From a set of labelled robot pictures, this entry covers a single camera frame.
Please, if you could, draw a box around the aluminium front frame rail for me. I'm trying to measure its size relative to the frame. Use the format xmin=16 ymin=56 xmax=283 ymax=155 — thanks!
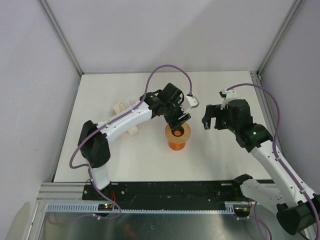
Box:
xmin=37 ymin=182 xmax=85 ymax=201

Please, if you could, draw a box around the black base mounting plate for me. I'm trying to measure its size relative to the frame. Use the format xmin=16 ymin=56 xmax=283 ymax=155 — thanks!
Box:
xmin=82 ymin=180 xmax=252 ymax=210

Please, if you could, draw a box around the aluminium frame post left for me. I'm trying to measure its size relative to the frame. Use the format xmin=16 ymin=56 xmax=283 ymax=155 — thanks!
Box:
xmin=37 ymin=0 xmax=84 ymax=76

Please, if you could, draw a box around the aluminium side rail right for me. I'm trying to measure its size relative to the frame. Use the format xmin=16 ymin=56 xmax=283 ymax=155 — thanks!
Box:
xmin=249 ymin=71 xmax=278 ymax=136

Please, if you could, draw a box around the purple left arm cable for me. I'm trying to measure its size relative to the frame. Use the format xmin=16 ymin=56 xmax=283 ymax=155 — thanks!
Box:
xmin=69 ymin=64 xmax=194 ymax=170

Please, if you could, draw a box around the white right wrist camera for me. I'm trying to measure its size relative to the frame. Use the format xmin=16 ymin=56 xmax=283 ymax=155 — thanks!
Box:
xmin=219 ymin=88 xmax=238 ymax=110

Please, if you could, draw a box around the aluminium frame post right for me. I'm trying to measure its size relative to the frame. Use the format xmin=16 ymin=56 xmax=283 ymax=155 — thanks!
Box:
xmin=256 ymin=0 xmax=306 ymax=76

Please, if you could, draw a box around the grey slotted cable duct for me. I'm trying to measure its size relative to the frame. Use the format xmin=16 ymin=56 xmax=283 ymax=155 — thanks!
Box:
xmin=46 ymin=202 xmax=235 ymax=214

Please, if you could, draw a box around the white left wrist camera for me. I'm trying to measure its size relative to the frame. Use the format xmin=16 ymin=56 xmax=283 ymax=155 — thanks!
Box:
xmin=181 ymin=94 xmax=200 ymax=112

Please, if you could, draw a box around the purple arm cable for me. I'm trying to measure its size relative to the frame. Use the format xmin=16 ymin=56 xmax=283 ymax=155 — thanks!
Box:
xmin=69 ymin=64 xmax=194 ymax=170
xmin=226 ymin=83 xmax=320 ymax=226

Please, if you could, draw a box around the orange glass coffee carafe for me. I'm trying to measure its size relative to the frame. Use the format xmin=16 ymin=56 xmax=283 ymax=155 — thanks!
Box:
xmin=168 ymin=130 xmax=186 ymax=151

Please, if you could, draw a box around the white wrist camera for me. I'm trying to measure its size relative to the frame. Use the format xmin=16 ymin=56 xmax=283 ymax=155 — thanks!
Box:
xmin=219 ymin=88 xmax=238 ymax=110
xmin=181 ymin=94 xmax=200 ymax=112

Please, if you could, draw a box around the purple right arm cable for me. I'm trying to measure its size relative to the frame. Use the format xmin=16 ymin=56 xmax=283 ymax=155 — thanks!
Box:
xmin=226 ymin=83 xmax=320 ymax=226

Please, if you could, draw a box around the aluminium frame post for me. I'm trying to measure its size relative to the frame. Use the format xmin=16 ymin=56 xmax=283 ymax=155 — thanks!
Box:
xmin=37 ymin=0 xmax=84 ymax=76
xmin=256 ymin=0 xmax=306 ymax=76

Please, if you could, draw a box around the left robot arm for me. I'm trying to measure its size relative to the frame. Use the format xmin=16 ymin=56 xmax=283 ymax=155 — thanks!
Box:
xmin=78 ymin=83 xmax=199 ymax=200

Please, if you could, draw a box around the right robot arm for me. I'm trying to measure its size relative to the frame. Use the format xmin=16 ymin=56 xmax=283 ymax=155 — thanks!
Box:
xmin=201 ymin=99 xmax=320 ymax=235

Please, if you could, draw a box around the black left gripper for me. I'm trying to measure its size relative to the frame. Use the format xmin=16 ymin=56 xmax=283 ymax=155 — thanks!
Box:
xmin=163 ymin=97 xmax=191 ymax=130

